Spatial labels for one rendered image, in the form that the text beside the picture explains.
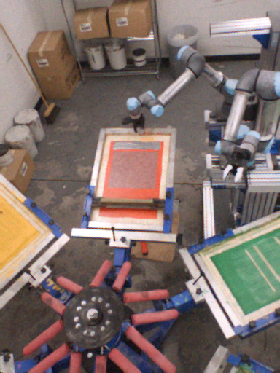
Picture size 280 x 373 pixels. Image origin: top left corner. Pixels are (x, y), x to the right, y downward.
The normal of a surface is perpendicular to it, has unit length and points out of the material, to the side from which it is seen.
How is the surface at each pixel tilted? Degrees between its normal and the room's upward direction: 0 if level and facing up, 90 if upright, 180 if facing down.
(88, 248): 0
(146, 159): 16
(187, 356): 0
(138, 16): 87
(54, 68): 90
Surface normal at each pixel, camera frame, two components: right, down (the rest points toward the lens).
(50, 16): -0.14, 0.76
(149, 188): -0.17, -0.41
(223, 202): -0.13, -0.65
